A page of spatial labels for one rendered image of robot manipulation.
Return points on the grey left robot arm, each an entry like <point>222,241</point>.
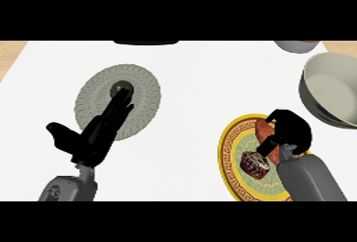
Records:
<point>70,186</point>

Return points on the yellow-rimmed patterned plate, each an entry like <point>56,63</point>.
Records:
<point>231,164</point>

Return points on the black object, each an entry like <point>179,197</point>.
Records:
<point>146,42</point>

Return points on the large grey bowl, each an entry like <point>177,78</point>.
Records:
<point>332,91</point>

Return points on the small grey bowl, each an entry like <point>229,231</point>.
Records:
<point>297,46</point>

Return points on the grey-green patterned plate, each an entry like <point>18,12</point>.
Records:
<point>139,94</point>

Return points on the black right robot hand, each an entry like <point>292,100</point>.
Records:
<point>292,127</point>

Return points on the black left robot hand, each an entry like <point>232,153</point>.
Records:
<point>95,137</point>

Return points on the orange-brown sweet potato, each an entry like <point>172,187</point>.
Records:
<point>264,132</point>

